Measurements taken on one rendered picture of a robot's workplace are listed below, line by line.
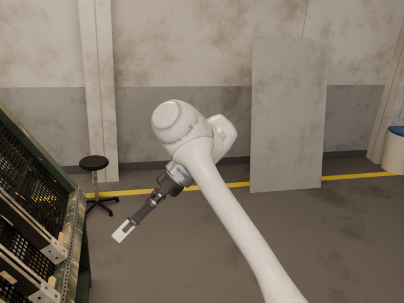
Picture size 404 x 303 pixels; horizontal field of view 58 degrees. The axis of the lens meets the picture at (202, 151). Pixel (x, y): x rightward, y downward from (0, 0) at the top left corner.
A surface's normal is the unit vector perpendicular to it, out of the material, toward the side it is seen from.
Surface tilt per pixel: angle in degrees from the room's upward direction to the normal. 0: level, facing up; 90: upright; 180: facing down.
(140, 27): 90
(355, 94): 90
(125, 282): 0
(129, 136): 90
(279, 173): 75
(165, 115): 47
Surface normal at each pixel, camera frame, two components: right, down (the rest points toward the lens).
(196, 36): 0.23, 0.43
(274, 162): 0.23, 0.18
